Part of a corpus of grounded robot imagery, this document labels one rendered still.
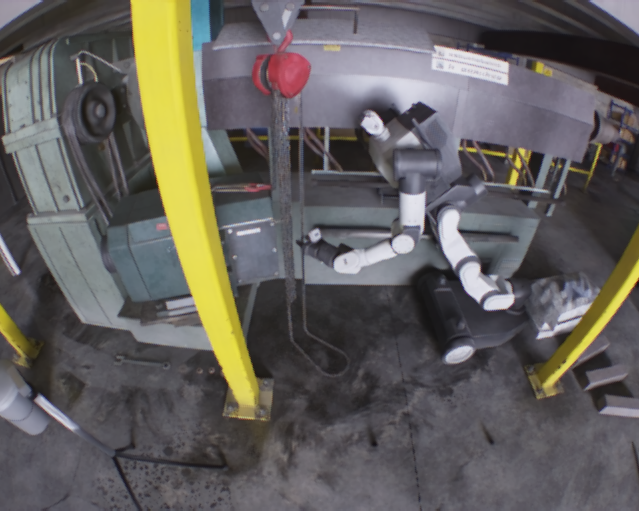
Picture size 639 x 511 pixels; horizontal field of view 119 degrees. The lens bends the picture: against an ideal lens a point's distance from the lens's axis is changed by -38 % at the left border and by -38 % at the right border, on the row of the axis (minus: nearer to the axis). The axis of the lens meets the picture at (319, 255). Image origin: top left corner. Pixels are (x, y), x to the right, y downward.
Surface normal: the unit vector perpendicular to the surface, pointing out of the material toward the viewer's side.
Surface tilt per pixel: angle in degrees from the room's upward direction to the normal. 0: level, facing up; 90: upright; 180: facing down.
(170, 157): 90
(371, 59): 78
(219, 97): 90
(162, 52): 90
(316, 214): 90
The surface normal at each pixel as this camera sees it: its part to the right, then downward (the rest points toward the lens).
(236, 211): 0.23, -0.14
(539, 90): -0.01, 0.44
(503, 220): -0.01, 0.62
